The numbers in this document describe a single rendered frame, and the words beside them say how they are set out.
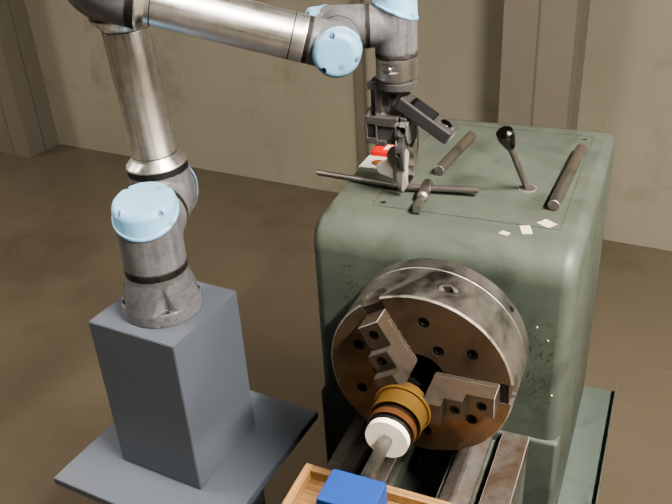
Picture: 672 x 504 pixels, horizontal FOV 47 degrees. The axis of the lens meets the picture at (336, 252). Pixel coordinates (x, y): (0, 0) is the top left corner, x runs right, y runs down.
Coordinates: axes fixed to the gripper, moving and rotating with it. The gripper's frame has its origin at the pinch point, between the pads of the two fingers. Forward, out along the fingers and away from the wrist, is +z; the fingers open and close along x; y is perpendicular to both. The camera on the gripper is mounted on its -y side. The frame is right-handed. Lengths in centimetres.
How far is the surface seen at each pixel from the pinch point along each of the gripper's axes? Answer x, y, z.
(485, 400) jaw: 36.0, -24.2, 17.9
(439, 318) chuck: 32.0, -15.6, 7.1
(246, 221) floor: -191, 155, 128
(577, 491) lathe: -5, -38, 74
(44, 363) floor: -54, 175, 128
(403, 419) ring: 46, -14, 17
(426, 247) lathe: 15.3, -8.3, 4.6
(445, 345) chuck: 32.0, -16.6, 12.0
